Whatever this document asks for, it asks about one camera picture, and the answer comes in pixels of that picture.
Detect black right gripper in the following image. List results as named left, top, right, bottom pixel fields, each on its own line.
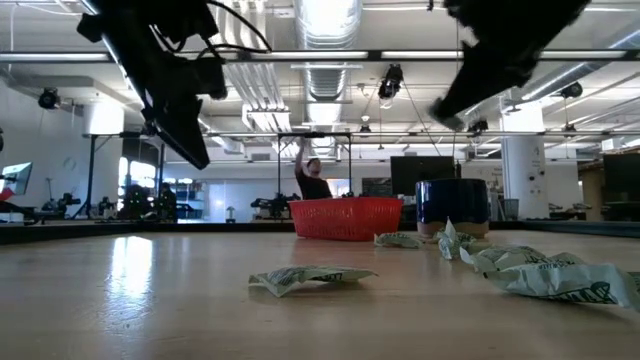
left=428, top=0, right=592, bottom=132

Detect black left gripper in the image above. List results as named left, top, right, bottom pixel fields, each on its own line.
left=76, top=0, right=222, bottom=171

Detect green white sweetener packet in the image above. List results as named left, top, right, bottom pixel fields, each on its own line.
left=436, top=216, right=477, bottom=262
left=458, top=244, right=551, bottom=274
left=247, top=264, right=378, bottom=299
left=373, top=231, right=424, bottom=250
left=547, top=251, right=587, bottom=267
left=482, top=262, right=640, bottom=309

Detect white round column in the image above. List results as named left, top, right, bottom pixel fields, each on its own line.
left=500, top=104, right=550, bottom=220

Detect black computer monitor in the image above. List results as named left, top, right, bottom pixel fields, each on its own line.
left=389, top=155, right=458, bottom=197

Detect dark blue ceramic mug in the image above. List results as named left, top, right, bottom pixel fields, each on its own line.
left=414, top=178, right=491, bottom=240

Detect black chalkboard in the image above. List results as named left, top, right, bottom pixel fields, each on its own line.
left=360, top=177, right=394, bottom=198

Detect person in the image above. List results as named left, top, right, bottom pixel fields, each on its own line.
left=293, top=137, right=334, bottom=201

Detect dark cabinet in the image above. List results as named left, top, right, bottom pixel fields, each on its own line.
left=602, top=152, right=640, bottom=222

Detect red plastic mesh basket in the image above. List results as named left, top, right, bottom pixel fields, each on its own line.
left=287, top=196, right=405, bottom=243

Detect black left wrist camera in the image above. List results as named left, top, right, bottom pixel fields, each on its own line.
left=193, top=53, right=230, bottom=101

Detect black metal rig frame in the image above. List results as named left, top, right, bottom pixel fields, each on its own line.
left=85, top=131, right=167, bottom=221
left=276, top=131, right=354, bottom=200

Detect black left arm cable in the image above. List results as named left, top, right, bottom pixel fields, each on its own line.
left=197, top=0, right=274, bottom=59

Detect silver ribbed ventilation duct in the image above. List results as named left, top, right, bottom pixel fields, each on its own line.
left=294, top=0, right=362, bottom=132

